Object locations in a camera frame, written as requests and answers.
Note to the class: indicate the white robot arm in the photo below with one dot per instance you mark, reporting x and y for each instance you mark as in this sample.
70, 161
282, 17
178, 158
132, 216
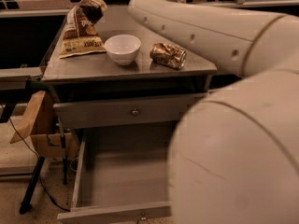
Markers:
234, 156

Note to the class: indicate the closed top drawer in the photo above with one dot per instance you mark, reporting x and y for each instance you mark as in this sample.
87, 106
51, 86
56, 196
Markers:
115, 112

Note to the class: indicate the open middle drawer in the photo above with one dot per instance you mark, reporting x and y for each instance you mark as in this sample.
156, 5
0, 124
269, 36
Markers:
121, 175

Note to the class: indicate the grey metal cabinet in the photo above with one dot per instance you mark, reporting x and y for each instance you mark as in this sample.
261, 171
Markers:
95, 77

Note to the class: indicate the crushed gold soda can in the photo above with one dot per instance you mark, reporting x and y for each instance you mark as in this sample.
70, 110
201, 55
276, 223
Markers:
168, 55

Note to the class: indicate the white bowl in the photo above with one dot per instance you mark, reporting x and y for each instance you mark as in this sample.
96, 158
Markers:
123, 49

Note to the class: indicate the brown chip bag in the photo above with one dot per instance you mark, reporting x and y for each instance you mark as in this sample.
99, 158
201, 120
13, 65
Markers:
80, 36

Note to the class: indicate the cardboard box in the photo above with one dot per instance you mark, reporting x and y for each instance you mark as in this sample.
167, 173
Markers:
50, 146

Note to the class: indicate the wooden board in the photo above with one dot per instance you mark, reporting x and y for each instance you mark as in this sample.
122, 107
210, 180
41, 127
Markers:
28, 120

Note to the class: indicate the black tripod stand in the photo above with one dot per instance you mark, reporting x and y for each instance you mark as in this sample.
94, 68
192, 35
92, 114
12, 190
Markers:
26, 202

